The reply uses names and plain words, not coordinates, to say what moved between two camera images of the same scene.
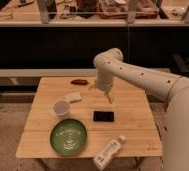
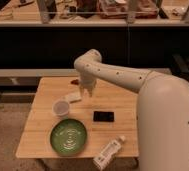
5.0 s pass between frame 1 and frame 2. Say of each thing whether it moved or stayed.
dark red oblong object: stayed
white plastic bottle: stayed
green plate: stayed
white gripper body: moved
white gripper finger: moved
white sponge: stayed
